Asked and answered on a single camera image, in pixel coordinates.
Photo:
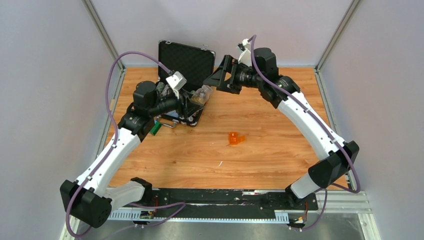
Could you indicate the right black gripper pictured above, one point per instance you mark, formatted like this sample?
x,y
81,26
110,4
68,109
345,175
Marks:
x,y
229,65

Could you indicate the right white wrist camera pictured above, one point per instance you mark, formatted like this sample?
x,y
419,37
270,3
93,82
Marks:
x,y
245,52

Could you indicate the orange pill organizer box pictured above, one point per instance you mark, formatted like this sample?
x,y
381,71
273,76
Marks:
x,y
234,138

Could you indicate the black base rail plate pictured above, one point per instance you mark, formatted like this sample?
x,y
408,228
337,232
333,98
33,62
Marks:
x,y
234,205

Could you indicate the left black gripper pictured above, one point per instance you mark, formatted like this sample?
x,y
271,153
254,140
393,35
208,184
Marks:
x,y
189,108

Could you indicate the clear pill bottle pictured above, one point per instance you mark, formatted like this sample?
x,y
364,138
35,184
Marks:
x,y
202,95

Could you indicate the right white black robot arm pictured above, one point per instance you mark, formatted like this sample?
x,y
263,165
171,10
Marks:
x,y
336,156

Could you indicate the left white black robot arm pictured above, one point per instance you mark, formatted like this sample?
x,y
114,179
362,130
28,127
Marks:
x,y
88,198

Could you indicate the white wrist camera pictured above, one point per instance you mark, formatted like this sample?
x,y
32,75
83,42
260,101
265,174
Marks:
x,y
176,81
245,52

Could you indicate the black poker chip case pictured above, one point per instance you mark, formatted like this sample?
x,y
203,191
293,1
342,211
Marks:
x,y
194,63

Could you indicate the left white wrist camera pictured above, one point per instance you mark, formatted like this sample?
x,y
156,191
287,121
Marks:
x,y
176,81

